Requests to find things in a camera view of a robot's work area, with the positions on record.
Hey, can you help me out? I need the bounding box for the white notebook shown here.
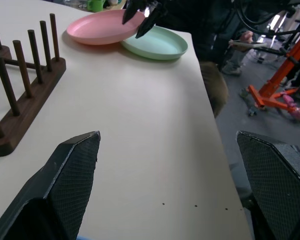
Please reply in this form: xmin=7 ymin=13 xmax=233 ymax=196
xmin=228 ymin=39 xmax=268 ymax=50

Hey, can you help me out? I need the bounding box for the bystander hand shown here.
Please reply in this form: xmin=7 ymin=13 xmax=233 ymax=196
xmin=239 ymin=31 xmax=254 ymax=52

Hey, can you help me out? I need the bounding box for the orange metal stand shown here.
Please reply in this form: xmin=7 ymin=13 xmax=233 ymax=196
xmin=246 ymin=29 xmax=300 ymax=118

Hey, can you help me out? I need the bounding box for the pink object on stand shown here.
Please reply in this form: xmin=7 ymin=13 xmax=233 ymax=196
xmin=281 ymin=93 xmax=300 ymax=120

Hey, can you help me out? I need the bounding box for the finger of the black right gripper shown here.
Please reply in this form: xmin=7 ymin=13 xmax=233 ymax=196
xmin=135 ymin=4 xmax=166 ymax=39
xmin=122 ymin=0 xmax=148 ymax=25

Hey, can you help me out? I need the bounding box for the person in dark jacket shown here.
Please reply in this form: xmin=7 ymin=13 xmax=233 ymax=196
xmin=159 ymin=0 xmax=260 ymax=76

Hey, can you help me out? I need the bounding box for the green mug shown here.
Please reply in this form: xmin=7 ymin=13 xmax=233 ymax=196
xmin=86 ymin=0 xmax=107 ymax=12

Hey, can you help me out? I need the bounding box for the black cable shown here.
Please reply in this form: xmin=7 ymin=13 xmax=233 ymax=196
xmin=233 ymin=0 xmax=300 ymax=37

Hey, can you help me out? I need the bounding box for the dark wooden dish rack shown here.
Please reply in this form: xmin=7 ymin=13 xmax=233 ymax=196
xmin=0 ymin=6 xmax=67 ymax=157

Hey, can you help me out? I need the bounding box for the green plate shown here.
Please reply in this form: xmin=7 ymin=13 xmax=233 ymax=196
xmin=120 ymin=25 xmax=189 ymax=61

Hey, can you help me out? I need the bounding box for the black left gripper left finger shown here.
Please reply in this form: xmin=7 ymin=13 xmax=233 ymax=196
xmin=0 ymin=130 xmax=101 ymax=240

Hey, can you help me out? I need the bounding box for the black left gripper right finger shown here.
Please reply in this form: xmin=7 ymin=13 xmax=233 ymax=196
xmin=236 ymin=130 xmax=300 ymax=240

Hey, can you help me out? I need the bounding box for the pink plate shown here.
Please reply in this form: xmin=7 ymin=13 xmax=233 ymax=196
xmin=66 ymin=9 xmax=146 ymax=46

